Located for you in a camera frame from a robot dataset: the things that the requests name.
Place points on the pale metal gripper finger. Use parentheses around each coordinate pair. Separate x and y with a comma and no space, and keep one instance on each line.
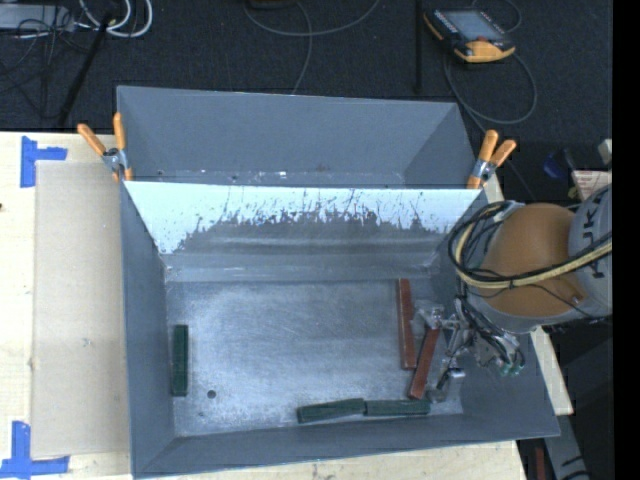
(435,317)
(453,374)

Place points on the red-brown flat block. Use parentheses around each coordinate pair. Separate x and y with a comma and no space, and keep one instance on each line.
(406,323)
(425,363)

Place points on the dark green flat block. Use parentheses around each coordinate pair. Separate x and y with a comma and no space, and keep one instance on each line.
(180,360)
(397,407)
(330,410)

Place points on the grey metal bin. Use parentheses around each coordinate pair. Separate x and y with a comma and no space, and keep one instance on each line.
(280,348)

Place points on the pale flat board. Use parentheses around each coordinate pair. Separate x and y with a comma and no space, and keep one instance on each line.
(75,308)

